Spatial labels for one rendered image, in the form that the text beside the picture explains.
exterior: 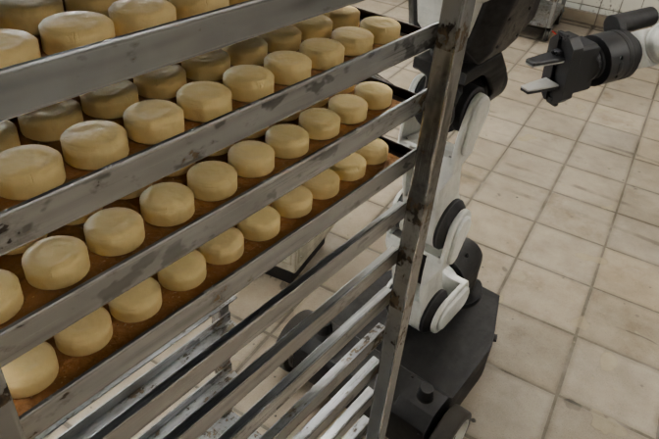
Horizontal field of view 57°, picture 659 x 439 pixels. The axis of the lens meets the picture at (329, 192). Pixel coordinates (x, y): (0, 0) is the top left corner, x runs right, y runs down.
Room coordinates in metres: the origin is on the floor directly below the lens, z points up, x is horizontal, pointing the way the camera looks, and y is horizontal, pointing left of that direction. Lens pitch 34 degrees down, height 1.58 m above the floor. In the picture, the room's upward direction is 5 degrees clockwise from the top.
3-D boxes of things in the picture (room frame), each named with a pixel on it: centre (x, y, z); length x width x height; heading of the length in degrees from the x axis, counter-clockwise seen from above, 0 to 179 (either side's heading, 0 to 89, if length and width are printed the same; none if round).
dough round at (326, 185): (0.65, 0.01, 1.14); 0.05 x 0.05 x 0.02
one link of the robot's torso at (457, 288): (1.38, -0.32, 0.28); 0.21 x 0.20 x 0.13; 144
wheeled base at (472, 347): (1.36, -0.30, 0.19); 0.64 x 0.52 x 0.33; 144
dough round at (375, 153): (0.75, -0.05, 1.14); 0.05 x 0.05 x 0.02
